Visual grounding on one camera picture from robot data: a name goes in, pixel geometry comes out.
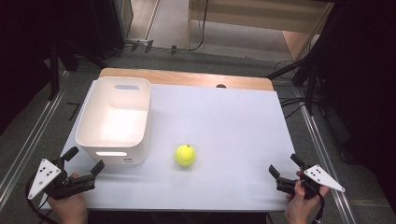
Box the person's left hand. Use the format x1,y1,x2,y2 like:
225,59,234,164
47,173,89,224

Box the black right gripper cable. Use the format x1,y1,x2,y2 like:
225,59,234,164
311,189,327,224

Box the black floor cables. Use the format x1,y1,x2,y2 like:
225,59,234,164
274,59,307,119

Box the white plastic storage bin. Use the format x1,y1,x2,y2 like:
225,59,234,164
75,76,152,165

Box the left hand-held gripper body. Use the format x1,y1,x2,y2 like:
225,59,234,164
27,157,97,201

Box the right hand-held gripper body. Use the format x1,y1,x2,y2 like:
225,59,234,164
276,161,346,200

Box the yellow tennis ball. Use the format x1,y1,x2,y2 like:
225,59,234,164
174,144,197,167

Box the aluminium floor rail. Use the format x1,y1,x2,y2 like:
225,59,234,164
0,70,70,210
292,87,358,224

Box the wooden table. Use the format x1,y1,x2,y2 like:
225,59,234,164
98,67,275,92

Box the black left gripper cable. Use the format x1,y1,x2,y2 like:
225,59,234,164
25,174,61,224

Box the black metal stand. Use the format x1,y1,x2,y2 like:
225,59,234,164
265,46,328,117
46,38,80,102

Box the black cabinet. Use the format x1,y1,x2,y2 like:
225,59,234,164
89,0,134,60

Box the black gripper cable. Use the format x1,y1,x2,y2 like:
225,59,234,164
25,174,61,224
311,189,327,224

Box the person's right hand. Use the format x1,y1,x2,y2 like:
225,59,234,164
284,170,331,224

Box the light wooden desk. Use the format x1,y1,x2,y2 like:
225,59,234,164
186,0,334,63

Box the white table cover sheet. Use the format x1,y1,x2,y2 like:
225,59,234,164
40,80,301,213

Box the black hanging cable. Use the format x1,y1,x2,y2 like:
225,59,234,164
188,0,209,52

